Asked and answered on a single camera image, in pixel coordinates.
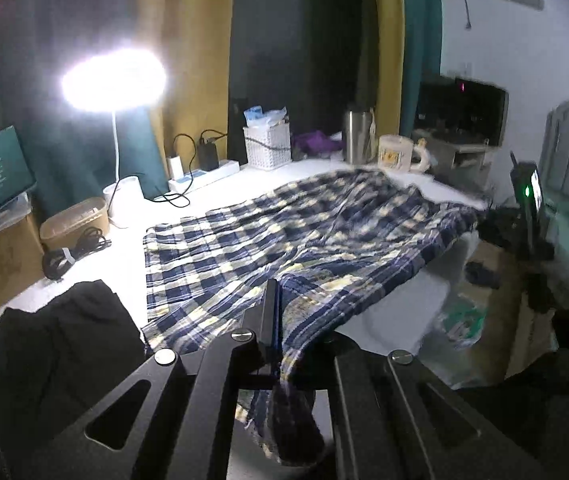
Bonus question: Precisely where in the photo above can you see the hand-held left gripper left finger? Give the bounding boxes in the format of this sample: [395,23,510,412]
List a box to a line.
[14,279,285,480]

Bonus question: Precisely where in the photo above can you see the white power strip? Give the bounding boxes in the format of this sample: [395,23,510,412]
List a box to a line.
[167,159,240,193]

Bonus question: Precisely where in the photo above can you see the beige lidded container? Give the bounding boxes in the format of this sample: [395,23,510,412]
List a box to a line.
[39,197,111,253]

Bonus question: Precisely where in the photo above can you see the white textured tablecloth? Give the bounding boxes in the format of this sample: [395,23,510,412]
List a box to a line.
[0,152,490,461]

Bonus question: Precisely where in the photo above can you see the white desk lamp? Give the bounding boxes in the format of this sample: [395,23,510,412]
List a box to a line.
[61,45,168,229]

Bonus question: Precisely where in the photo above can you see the cream cartoon mug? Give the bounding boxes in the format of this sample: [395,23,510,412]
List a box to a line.
[377,135,433,173]

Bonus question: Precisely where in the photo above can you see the yellow curtain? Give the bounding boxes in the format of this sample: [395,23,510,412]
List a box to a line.
[134,0,238,181]
[369,0,406,136]

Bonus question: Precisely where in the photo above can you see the black charging cable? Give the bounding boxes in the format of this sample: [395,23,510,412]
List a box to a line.
[152,132,200,208]

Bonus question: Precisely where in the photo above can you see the white plastic basket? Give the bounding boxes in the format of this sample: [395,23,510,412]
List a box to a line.
[242,125,293,170]

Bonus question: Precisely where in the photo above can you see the black cloth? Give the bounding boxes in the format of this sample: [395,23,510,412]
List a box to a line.
[0,280,148,443]

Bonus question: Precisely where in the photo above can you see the black charger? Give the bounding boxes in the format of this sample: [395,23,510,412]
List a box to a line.
[198,135,220,172]

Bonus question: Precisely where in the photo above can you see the grey stand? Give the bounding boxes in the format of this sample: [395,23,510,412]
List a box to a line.
[415,130,496,192]

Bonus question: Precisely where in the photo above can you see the teal curtain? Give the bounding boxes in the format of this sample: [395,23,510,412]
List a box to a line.
[399,0,444,128]
[0,0,171,211]

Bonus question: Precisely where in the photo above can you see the purple cloth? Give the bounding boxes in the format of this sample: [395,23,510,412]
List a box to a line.
[292,131,345,156]

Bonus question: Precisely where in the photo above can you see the plaid blue yellow pants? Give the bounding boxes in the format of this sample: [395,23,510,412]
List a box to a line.
[142,167,488,466]

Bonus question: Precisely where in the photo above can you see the steel tumbler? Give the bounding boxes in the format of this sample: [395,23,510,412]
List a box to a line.
[343,107,378,165]

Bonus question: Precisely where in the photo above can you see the black cable bundle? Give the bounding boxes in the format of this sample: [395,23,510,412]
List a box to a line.
[42,227,112,281]

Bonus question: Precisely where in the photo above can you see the blue plastic bag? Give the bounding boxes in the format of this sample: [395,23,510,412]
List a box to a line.
[243,106,288,128]

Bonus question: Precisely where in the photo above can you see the black microwave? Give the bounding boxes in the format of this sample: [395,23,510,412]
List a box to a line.
[415,76,510,146]

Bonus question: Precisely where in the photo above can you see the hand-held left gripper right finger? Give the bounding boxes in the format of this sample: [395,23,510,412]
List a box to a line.
[315,336,555,480]

